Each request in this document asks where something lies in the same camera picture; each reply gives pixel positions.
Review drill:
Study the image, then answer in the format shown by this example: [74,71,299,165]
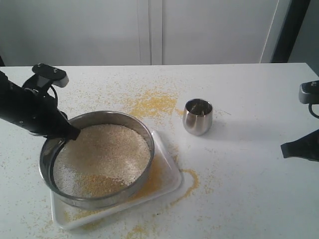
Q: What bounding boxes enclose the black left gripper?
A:
[23,75,80,140]

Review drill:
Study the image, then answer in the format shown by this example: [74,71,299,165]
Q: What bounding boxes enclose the round steel sieve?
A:
[39,111,155,210]

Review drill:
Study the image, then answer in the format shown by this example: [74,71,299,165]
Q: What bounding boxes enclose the small stainless steel cup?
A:
[182,98,213,136]

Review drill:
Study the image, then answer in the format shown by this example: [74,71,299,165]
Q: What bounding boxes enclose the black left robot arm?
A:
[0,67,80,140]

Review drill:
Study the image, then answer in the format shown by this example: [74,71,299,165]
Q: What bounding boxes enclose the yellow grains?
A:
[53,124,151,198]

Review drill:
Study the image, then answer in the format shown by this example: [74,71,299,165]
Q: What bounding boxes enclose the spilled yellow millet pile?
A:
[128,90,177,118]

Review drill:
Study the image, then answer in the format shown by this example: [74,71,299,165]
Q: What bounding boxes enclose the sieved yellow millet on tray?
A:
[62,154,175,222]

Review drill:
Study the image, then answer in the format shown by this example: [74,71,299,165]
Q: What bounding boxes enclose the white rectangular tray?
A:
[50,129,184,230]

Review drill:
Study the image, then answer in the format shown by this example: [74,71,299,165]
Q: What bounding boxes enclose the yellow millet arc spill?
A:
[169,168,200,206]

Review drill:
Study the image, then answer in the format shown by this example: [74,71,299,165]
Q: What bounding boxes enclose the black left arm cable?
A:
[48,83,59,100]

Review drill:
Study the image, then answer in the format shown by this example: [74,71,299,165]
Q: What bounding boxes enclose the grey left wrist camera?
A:
[32,63,69,88]

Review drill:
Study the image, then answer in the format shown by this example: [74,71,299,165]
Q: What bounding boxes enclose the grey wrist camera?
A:
[299,81,319,105]
[32,63,69,88]

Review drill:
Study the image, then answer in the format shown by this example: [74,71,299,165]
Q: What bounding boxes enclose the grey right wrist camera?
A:
[299,81,319,105]

